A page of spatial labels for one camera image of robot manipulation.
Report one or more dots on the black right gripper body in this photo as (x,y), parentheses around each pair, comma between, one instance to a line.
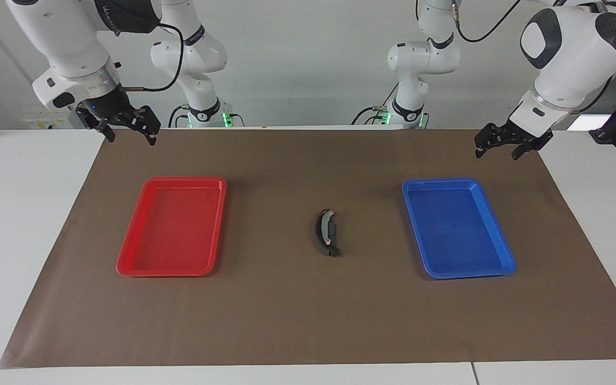
(107,109)

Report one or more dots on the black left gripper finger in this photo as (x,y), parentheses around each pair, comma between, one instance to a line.
(485,140)
(520,151)

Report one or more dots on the brown table mat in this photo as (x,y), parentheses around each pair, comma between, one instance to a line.
(286,310)

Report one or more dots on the white flat panel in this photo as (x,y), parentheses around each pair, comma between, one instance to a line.
(580,123)

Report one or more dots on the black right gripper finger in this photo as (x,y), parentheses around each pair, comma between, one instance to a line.
(106,131)
(152,125)

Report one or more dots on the red plastic tray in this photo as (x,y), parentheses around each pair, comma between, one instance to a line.
(174,230)

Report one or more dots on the blue plastic tray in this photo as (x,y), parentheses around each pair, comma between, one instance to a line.
(457,230)

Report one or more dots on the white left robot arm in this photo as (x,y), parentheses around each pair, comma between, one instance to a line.
(570,59)

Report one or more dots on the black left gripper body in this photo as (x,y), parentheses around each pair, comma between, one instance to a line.
(519,135)

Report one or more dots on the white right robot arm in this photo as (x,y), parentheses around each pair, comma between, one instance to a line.
(62,32)

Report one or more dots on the white wall socket box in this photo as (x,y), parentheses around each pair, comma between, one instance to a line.
(35,122)

